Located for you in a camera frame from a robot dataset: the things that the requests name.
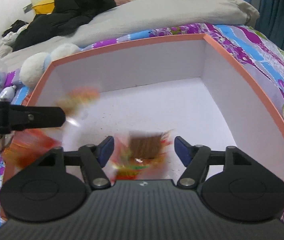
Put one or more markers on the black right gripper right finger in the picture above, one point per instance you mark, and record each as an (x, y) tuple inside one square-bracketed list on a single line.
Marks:
[(230, 183)]

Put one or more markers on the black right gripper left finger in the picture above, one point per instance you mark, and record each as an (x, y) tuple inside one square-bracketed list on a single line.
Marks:
[(57, 184)]

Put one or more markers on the orange red snack packet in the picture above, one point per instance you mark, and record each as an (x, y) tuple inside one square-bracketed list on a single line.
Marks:
[(29, 145)]

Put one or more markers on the brown sticks snack packet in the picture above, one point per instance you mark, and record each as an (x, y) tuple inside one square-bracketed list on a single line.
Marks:
[(140, 155)]

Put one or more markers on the white spray can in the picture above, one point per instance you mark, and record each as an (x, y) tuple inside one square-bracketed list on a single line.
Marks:
[(8, 93)]

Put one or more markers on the white blue plush toy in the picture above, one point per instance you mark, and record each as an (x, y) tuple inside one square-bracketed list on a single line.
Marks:
[(34, 67)]

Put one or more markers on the floral purple bed sheet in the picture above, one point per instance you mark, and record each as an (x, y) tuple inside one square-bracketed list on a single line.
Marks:
[(256, 53)]

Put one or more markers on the yellow pillow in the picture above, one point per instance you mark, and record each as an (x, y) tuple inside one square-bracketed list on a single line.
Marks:
[(44, 7)]

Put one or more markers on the pink cardboard box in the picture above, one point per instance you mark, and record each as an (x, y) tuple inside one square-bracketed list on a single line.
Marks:
[(186, 84)]

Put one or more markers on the black clothing pile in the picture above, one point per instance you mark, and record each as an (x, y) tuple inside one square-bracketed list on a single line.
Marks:
[(66, 17)]

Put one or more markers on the grey duvet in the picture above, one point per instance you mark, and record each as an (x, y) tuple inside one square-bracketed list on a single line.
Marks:
[(140, 15)]

